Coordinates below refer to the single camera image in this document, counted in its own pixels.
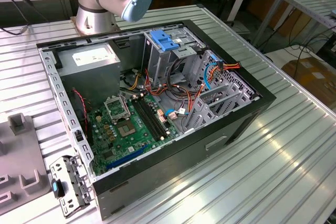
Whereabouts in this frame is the blue data wire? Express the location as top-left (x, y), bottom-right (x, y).
top-left (203, 55), bottom-right (221, 90)

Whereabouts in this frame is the yellow red power wire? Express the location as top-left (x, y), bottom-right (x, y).
top-left (208, 60), bottom-right (241, 78)

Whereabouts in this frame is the grey metal disk bay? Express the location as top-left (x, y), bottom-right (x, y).
top-left (182, 81), bottom-right (257, 134)

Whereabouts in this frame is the black RAM slot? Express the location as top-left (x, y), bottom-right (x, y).
top-left (132, 97), bottom-right (164, 142)
top-left (138, 94), bottom-right (170, 136)

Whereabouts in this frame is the grey metal drive cage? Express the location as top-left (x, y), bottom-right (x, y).
top-left (141, 27), bottom-right (206, 88)

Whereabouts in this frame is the CPU socket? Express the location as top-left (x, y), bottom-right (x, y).
top-left (117, 119), bottom-right (139, 138)

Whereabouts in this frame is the blue plastic cage latch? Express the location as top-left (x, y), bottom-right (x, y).
top-left (150, 30), bottom-right (180, 52)

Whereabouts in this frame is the green motherboard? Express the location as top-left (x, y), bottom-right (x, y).
top-left (86, 93), bottom-right (182, 177)

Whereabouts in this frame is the metal socket cover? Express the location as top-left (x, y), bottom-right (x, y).
top-left (103, 95), bottom-right (131, 124)

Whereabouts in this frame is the black open PC case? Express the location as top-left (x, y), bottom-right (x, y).
top-left (36, 19), bottom-right (277, 221)

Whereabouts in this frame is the blue expansion slot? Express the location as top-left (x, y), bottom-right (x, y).
top-left (106, 144), bottom-right (149, 172)

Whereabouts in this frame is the grey power supply unit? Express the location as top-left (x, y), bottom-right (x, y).
top-left (56, 42), bottom-right (122, 105)

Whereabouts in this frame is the large cardboard box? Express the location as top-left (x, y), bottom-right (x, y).
top-left (282, 57), bottom-right (336, 116)

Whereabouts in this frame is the grey parts rack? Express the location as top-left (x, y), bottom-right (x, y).
top-left (0, 113), bottom-right (53, 216)

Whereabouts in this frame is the metal slat side table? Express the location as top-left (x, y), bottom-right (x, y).
top-left (251, 0), bottom-right (336, 49)

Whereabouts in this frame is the red orange wire bundle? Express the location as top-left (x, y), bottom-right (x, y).
top-left (143, 69), bottom-right (205, 113)

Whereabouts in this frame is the black wire bundle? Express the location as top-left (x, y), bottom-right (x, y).
top-left (167, 57), bottom-right (190, 95)

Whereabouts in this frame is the yellow orange wire bundle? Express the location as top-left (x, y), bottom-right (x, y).
top-left (128, 73), bottom-right (142, 91)

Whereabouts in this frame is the metal slot bracket holder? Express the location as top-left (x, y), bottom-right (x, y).
top-left (49, 155), bottom-right (95, 219)

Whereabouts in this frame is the black cable with connector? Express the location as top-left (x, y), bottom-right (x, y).
top-left (0, 0), bottom-right (35, 36)

